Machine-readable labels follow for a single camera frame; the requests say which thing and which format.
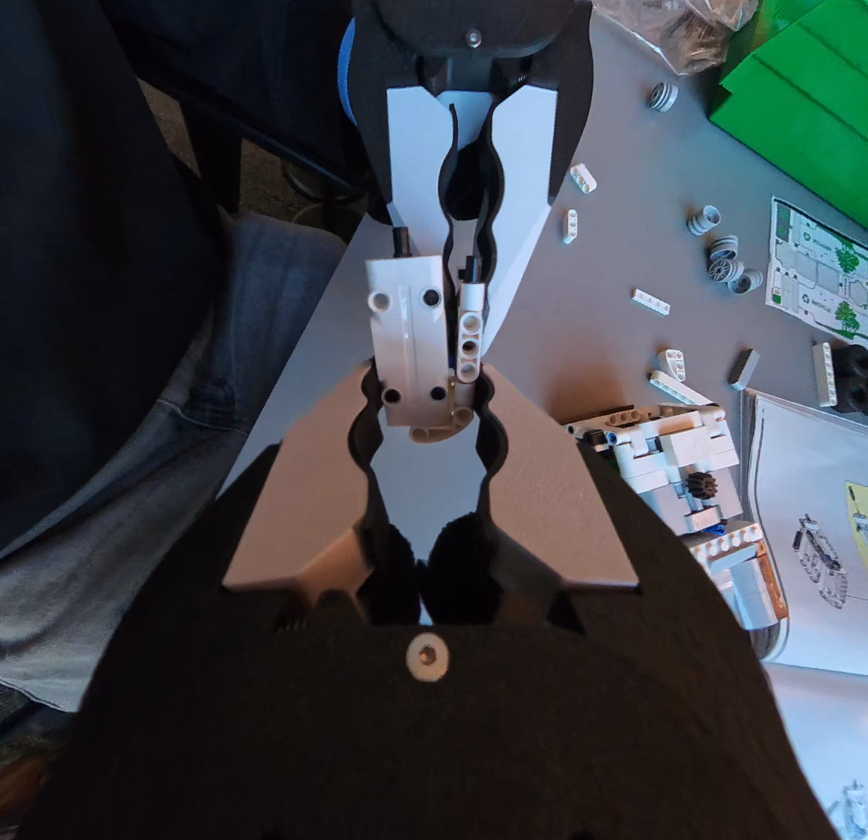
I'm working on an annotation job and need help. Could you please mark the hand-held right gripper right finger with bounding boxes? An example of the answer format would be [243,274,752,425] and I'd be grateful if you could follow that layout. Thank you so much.
[475,364,643,627]

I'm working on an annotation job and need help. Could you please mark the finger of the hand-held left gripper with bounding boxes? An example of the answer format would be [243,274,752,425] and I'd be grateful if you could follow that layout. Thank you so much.
[468,82,560,346]
[387,86,462,298]

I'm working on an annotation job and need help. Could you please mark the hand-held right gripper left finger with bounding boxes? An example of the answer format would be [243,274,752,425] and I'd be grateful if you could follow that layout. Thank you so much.
[222,360,392,624]

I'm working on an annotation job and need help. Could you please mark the white angled lego beam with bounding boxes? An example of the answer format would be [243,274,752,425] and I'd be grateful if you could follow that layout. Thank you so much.
[456,255,488,384]

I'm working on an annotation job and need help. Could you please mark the white lego panel assembly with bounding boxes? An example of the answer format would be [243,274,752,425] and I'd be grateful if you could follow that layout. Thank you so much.
[365,226,477,445]

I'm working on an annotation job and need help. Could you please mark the white green lego truck model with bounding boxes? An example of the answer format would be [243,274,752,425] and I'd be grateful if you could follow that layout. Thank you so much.
[566,406,791,634]

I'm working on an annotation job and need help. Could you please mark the white lego beam with holes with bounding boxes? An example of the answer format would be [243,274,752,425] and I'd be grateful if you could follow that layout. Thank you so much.
[812,341,839,407]

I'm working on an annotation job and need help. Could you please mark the cluster of black lego tires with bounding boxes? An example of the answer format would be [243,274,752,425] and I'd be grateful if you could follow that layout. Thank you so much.
[830,344,868,415]

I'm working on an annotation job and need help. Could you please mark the person's blue jeans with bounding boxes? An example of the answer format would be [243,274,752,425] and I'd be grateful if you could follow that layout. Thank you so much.
[0,209,348,715]

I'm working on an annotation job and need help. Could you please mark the black table leg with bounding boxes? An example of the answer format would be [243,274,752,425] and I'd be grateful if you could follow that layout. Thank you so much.
[179,97,245,213]

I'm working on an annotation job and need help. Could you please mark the clear plastic bag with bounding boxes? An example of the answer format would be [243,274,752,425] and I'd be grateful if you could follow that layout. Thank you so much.
[576,0,760,76]

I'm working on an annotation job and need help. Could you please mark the open instruction booklet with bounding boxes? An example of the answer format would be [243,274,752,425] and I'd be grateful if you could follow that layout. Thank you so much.
[739,387,868,840]

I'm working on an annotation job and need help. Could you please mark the green white sticker sheet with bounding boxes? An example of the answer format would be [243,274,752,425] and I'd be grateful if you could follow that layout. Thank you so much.
[765,196,868,342]

